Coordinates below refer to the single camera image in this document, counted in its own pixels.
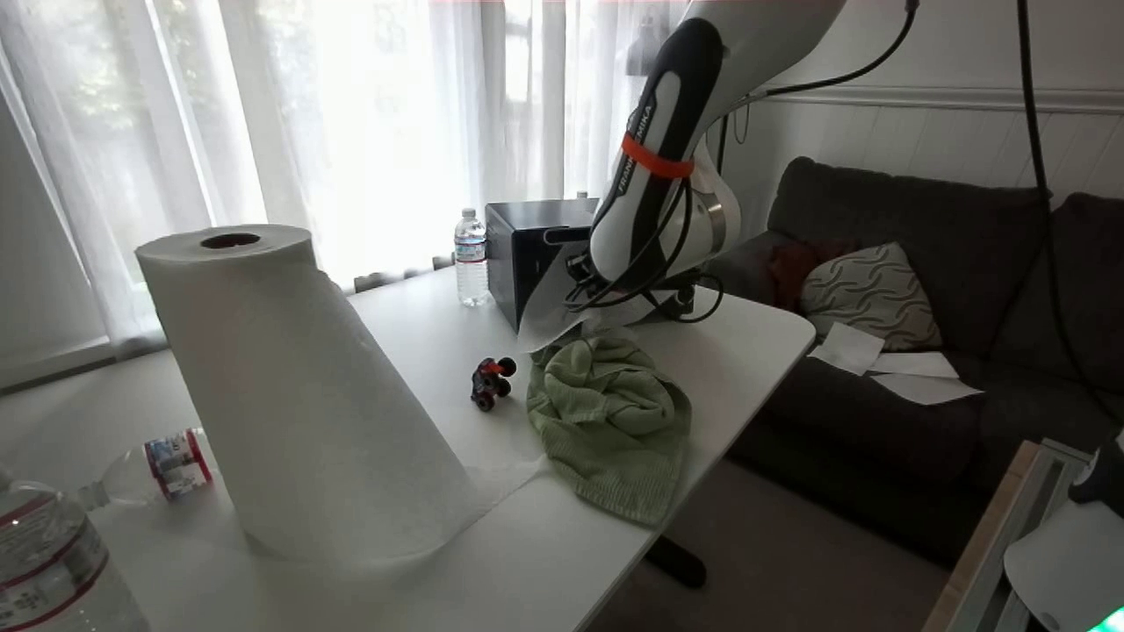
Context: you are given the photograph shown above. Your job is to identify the dark grey sofa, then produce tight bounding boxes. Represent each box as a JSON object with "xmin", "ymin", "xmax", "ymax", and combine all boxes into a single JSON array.
[{"xmin": 699, "ymin": 155, "xmax": 1124, "ymax": 573}]

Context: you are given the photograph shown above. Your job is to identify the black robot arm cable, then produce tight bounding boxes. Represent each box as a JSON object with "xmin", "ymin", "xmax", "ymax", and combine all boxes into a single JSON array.
[{"xmin": 713, "ymin": 0, "xmax": 925, "ymax": 142}]

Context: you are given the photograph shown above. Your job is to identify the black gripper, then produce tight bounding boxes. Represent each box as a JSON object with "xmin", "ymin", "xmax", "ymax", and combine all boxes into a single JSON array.
[{"xmin": 564, "ymin": 242, "xmax": 642, "ymax": 311}]

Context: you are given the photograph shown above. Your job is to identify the patterned beige pillow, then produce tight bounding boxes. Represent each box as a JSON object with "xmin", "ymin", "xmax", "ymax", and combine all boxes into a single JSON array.
[{"xmin": 798, "ymin": 238, "xmax": 947, "ymax": 353}]

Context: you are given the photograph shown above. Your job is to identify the black microwave oven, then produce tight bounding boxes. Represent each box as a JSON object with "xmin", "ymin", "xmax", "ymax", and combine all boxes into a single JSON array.
[{"xmin": 481, "ymin": 192, "xmax": 608, "ymax": 333}]

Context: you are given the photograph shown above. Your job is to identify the white paper towel roll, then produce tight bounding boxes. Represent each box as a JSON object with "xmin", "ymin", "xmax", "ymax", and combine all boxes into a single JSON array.
[{"xmin": 135, "ymin": 222, "xmax": 548, "ymax": 573}]

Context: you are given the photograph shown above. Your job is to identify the orange cable strap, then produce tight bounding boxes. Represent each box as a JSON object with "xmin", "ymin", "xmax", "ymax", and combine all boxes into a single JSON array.
[{"xmin": 618, "ymin": 130, "xmax": 694, "ymax": 182}]

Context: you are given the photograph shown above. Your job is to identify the white paper sheet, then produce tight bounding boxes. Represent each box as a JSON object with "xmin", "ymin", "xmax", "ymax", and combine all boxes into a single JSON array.
[
  {"xmin": 804, "ymin": 318, "xmax": 890, "ymax": 380},
  {"xmin": 865, "ymin": 346, "xmax": 986, "ymax": 409}
]

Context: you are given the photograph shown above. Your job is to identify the dark red cushion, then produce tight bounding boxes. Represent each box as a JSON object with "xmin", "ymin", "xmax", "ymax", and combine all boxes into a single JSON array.
[{"xmin": 766, "ymin": 236, "xmax": 841, "ymax": 310}]

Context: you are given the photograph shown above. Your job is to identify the clear water bottle red label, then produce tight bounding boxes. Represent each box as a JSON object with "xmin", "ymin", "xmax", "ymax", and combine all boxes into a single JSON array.
[{"xmin": 0, "ymin": 468, "xmax": 155, "ymax": 632}]

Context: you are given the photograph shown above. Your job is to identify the sheer white curtain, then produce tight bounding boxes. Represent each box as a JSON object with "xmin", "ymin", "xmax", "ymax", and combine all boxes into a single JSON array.
[{"xmin": 0, "ymin": 0, "xmax": 694, "ymax": 388}]

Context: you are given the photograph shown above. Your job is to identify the small clear water bottle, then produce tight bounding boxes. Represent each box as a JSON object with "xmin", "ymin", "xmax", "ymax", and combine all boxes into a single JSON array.
[{"xmin": 450, "ymin": 206, "xmax": 496, "ymax": 311}]

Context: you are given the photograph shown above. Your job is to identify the crushed clear plastic bottle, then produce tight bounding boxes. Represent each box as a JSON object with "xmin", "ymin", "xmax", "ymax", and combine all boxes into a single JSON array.
[{"xmin": 78, "ymin": 425, "xmax": 220, "ymax": 514}]

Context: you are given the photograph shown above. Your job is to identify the green cloth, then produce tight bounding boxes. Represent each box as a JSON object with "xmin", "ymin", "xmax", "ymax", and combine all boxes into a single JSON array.
[{"xmin": 522, "ymin": 330, "xmax": 694, "ymax": 529}]

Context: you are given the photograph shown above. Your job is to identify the small dark toy object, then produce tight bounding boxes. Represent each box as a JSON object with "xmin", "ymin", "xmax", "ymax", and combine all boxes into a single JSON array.
[{"xmin": 466, "ymin": 353, "xmax": 521, "ymax": 413}]

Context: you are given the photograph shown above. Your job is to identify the long black hanging cable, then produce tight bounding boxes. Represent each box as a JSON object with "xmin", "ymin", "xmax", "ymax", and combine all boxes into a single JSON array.
[{"xmin": 1012, "ymin": 0, "xmax": 1124, "ymax": 432}]

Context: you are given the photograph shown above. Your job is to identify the black table leg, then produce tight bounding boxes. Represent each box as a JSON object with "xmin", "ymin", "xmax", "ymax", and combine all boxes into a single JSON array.
[{"xmin": 642, "ymin": 532, "xmax": 711, "ymax": 594}]

